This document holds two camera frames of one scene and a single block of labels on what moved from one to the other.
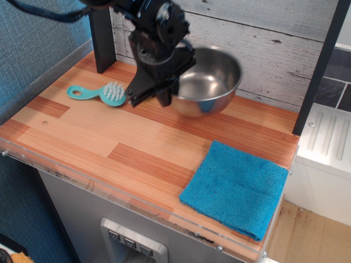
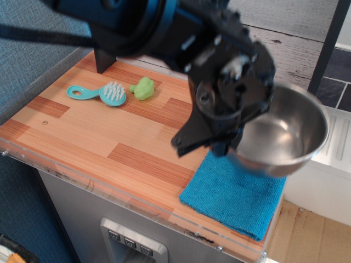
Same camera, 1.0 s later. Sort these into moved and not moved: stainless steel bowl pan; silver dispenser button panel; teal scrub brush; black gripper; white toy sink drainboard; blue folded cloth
Moved: black gripper; stainless steel bowl pan
Not moved: white toy sink drainboard; silver dispenser button panel; teal scrub brush; blue folded cloth
